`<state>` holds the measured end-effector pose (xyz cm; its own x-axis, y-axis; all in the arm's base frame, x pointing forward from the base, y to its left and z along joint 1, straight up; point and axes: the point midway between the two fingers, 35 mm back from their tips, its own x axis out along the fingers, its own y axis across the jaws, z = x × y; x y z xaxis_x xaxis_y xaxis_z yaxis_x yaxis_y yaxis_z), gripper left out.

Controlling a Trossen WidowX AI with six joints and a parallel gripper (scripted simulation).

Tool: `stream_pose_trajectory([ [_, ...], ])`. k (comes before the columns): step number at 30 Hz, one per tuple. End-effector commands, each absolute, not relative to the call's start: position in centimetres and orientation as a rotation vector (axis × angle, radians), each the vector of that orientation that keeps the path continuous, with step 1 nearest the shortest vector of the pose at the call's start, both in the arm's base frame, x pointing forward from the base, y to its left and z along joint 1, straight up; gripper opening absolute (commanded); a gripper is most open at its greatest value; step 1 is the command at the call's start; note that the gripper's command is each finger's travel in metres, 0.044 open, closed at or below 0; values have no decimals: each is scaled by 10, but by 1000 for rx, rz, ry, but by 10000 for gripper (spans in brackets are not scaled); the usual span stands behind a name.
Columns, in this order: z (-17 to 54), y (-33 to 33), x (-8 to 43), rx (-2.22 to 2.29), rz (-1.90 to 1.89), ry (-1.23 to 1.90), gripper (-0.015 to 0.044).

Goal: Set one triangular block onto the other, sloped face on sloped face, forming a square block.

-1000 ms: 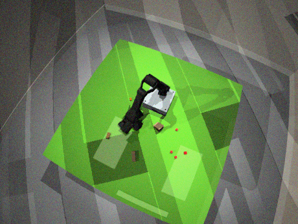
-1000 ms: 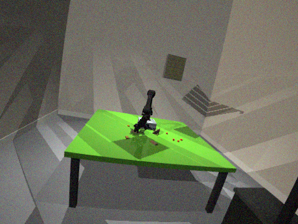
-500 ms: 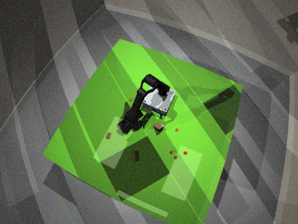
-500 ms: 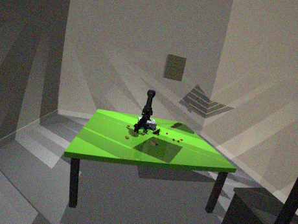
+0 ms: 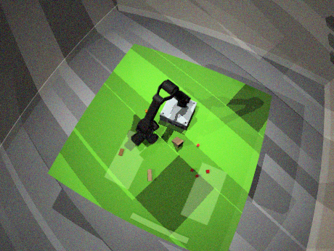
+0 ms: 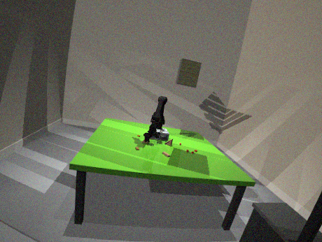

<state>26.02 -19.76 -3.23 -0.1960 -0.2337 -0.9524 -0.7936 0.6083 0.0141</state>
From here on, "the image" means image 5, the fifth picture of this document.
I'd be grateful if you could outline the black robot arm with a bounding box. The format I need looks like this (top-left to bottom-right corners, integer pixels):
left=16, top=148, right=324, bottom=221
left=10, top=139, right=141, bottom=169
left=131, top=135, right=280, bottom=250
left=132, top=79, right=191, bottom=146

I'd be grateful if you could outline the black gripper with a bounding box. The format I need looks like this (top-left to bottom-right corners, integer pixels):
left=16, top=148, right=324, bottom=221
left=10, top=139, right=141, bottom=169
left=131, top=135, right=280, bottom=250
left=131, top=120, right=160, bottom=138

